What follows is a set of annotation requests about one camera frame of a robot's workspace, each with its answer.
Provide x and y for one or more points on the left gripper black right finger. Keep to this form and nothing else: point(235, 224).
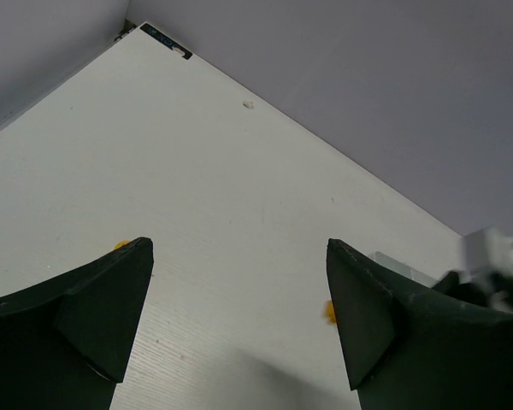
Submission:
point(407, 346)

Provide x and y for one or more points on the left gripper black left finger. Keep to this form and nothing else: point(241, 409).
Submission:
point(65, 343)

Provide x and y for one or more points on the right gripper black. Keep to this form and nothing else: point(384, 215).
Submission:
point(493, 289)

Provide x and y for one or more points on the orange lego brick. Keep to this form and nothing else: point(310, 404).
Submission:
point(121, 244)

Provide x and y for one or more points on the white three-compartment tray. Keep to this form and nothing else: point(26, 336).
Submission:
point(402, 269)

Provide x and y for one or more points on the yellow long lego brick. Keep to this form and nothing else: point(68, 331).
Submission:
point(329, 314)

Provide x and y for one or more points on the left corner label sticker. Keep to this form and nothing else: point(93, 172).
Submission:
point(166, 41)

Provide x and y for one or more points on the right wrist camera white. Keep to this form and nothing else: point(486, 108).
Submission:
point(487, 250)

